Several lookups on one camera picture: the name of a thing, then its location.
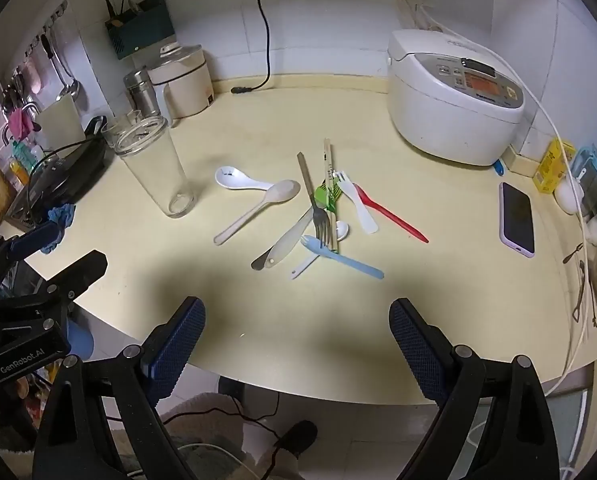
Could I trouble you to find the pink cloth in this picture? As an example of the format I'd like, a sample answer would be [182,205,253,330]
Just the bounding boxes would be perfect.
[7,107,37,141]

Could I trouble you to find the blue cloth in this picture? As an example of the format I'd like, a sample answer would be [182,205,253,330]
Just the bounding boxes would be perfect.
[40,202,77,254]

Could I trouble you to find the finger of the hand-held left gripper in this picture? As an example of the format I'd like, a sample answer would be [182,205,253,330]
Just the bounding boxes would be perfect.
[1,221,62,262]
[43,249,109,307]

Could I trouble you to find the metal canister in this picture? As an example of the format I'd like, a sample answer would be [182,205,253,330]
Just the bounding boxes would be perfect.
[123,67,162,119]

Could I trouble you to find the metal fork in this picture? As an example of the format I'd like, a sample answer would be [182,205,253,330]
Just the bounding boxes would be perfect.
[297,152,331,250]

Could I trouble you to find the smartphone in purple case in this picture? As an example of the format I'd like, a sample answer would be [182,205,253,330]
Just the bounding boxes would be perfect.
[499,181,536,260]

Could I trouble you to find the white power cable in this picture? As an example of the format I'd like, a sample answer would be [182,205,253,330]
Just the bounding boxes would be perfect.
[389,0,593,401]

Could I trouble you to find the yellow box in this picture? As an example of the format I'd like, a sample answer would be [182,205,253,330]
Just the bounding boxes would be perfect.
[532,138,577,195]

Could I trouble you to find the black power cable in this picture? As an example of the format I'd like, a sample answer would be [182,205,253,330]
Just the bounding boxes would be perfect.
[230,0,272,95]

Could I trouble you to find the small white spoon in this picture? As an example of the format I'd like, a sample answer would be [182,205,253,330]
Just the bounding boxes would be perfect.
[290,220,351,281]

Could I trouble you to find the tall clear glass cup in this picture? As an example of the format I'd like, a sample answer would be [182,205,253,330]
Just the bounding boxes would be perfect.
[114,116,197,220]

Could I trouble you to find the blue plastic fork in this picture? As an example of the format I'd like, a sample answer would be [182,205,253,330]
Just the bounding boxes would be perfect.
[301,234,385,280]

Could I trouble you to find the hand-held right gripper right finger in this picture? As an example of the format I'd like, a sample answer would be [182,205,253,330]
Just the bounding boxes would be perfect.
[389,298,562,480]

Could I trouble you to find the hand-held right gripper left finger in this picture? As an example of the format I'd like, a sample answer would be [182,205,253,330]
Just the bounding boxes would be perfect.
[31,296,206,480]

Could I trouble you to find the white round container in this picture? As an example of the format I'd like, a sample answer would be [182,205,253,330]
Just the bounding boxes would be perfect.
[553,177,586,215]

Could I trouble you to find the beige plastic spoon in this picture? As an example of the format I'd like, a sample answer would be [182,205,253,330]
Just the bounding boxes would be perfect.
[213,179,302,247]

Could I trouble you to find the black grill pan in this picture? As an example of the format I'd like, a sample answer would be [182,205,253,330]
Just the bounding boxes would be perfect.
[6,115,110,222]

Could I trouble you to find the beige electric pot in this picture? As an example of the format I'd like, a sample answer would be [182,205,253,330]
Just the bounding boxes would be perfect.
[147,43,216,121]

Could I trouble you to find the teal wall utensil holder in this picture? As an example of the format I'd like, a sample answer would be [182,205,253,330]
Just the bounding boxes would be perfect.
[103,0,176,61]

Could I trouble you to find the white rice cooker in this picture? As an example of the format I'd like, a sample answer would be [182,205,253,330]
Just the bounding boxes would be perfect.
[385,29,527,166]

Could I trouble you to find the white ceramic soup spoon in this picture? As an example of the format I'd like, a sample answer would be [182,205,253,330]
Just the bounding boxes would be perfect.
[215,165,276,192]

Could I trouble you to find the light blue plastic container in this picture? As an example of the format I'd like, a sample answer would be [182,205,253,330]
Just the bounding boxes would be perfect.
[571,144,597,212]

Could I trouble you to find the white cutting board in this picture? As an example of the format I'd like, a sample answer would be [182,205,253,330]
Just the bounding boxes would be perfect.
[37,94,87,154]

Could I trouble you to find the white plastic fork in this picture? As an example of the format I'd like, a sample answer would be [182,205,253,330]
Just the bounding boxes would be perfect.
[334,170,379,235]

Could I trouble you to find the small clear glass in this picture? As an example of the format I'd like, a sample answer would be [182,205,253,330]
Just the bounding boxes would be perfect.
[100,112,145,152]

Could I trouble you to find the hanging metal ladle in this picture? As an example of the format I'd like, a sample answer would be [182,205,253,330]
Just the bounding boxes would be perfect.
[47,24,82,102]

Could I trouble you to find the red plastic fork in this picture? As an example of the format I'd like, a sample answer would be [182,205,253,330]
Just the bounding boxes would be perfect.
[353,183,430,244]

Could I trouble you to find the disposable chopsticks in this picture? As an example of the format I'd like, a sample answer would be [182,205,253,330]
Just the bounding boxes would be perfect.
[323,138,340,254]

